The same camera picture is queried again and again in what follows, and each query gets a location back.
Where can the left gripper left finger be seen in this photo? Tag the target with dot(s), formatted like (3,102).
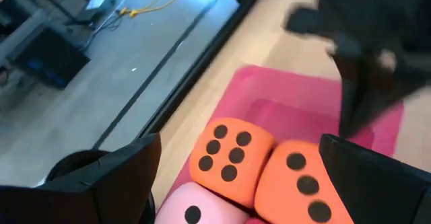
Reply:
(84,197)

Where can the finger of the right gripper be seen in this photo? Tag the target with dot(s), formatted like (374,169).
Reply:
(309,22)
(367,86)

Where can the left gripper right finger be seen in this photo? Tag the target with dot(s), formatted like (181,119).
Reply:
(380,193)

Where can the translucent pink plastic bin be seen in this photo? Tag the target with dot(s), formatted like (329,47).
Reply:
(286,93)

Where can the orange foam die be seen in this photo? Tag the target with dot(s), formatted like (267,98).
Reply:
(259,150)
(279,197)

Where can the magenta foam die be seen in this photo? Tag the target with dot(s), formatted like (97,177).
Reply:
(256,221)

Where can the light pink foam die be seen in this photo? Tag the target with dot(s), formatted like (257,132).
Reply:
(215,204)

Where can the black computer case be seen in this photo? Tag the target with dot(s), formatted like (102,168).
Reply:
(47,59)

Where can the grey desk leg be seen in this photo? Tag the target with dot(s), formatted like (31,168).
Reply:
(20,35)

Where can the white power adapter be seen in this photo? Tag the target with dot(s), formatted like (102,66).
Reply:
(99,0)

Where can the black aluminium table frame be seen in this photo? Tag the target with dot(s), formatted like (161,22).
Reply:
(187,79)

